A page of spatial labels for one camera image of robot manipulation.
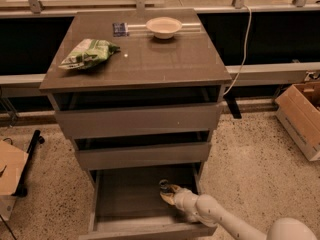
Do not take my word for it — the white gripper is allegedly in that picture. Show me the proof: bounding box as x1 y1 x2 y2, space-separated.
160 184 199 222

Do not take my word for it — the redbull can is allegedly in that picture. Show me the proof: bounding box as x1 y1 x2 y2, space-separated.
159 179 170 193

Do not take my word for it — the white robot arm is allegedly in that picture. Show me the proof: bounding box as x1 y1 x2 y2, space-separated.
159 180 318 240

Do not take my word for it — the middle grey drawer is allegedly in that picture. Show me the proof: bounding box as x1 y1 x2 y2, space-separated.
75 142 211 170

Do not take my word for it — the open bottom grey drawer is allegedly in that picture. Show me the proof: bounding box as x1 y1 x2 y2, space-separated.
78 164 216 240

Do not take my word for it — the top grey drawer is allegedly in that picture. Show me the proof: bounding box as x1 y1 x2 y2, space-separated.
55 104 221 139

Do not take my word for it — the grey drawer cabinet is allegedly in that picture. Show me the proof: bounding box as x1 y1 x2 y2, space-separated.
38 7 233 240

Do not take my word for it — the black stand leg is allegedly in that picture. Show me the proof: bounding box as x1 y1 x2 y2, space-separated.
13 130 45 197

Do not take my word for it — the cardboard box right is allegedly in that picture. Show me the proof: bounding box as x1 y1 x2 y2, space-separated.
276 81 320 161

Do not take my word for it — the green chip bag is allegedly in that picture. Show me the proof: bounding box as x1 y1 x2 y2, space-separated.
59 39 120 70

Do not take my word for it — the white bowl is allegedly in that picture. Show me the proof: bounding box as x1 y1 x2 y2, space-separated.
146 17 182 39

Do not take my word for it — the small blue packet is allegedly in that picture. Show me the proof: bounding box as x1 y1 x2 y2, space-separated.
112 23 129 37

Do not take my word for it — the black bracket under rail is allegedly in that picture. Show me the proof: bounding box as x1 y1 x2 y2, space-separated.
224 94 242 119

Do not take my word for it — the white power cable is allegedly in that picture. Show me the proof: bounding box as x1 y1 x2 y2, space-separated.
222 3 253 97

